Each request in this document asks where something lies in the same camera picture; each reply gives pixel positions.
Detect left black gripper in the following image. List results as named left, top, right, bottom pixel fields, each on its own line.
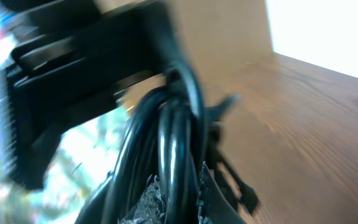
left=1, top=1, right=179, bottom=190

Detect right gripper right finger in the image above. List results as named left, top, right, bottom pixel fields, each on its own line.
left=197, top=162, right=246, bottom=224

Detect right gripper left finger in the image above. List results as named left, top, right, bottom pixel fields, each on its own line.
left=119, top=175, right=167, bottom=224

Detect black cable bundle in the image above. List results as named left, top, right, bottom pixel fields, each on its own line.
left=73, top=58, right=260, bottom=224

